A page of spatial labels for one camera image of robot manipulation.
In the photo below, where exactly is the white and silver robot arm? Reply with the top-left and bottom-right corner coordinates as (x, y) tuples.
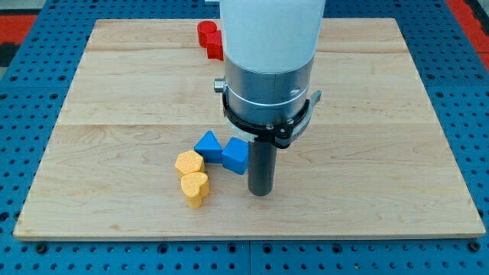
(219, 0), (325, 125)

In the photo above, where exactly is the red star block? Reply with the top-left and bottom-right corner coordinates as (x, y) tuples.
(206, 30), (224, 61)

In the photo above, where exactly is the light wooden board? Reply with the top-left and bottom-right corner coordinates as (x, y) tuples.
(14, 18), (485, 241)

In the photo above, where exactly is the blue cube block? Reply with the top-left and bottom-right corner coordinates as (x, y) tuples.
(222, 137), (248, 175)

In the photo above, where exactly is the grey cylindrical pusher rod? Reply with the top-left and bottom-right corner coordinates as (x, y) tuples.
(248, 141), (277, 196)

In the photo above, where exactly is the blue triangle block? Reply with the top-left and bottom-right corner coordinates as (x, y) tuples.
(194, 130), (222, 163)

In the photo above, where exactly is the yellow hexagon block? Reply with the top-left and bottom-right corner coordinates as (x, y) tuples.
(174, 150), (206, 179)

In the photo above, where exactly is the yellow heart block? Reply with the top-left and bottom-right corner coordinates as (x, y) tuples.
(180, 172), (210, 209)

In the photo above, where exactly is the red cylinder block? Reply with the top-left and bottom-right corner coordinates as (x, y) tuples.
(196, 20), (218, 48)

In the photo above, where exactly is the black clamp ring with lever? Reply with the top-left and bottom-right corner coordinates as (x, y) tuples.
(222, 89), (322, 150)

